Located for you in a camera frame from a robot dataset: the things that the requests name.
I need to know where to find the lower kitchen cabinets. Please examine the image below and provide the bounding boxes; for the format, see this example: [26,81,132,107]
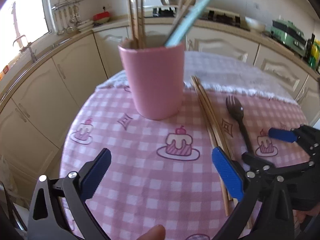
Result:
[1,21,319,199]

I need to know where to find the hanging utensil rack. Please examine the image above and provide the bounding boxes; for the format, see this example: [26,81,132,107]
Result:
[51,0,84,36]

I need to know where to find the left hand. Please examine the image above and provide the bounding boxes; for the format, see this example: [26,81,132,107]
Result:
[137,224,166,240]

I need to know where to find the right hand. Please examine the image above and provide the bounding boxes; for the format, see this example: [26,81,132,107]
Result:
[295,208,319,231]

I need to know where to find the white bowl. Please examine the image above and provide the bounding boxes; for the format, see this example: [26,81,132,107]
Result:
[245,17,266,33]

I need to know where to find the sink faucet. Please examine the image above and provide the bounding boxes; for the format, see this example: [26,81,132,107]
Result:
[12,35,37,63]

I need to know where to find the green electric grill appliance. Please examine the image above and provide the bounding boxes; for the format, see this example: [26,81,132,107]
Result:
[270,20,306,57]

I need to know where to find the stacked white dishes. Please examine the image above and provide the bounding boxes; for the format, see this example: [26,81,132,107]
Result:
[76,19,94,32]

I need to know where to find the pink cup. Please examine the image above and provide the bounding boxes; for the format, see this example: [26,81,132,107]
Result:
[118,35,184,120]

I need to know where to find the light blue utensil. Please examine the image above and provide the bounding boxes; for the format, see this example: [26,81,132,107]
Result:
[163,0,211,47]

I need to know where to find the dark brown plastic fork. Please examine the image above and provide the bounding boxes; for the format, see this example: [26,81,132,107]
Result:
[226,95,253,155]

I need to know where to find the pink checkered tablecloth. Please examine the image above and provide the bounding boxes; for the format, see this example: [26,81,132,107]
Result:
[60,86,309,239]

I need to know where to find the red container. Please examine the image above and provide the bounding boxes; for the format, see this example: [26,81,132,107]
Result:
[93,7,111,24]

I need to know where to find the window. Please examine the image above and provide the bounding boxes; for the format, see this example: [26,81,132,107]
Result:
[1,0,48,69]

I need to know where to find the oil bottles group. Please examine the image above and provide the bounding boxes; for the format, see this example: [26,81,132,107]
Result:
[305,34,319,70]

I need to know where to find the black induction cooktop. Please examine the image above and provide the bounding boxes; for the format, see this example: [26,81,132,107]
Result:
[151,6,242,27]

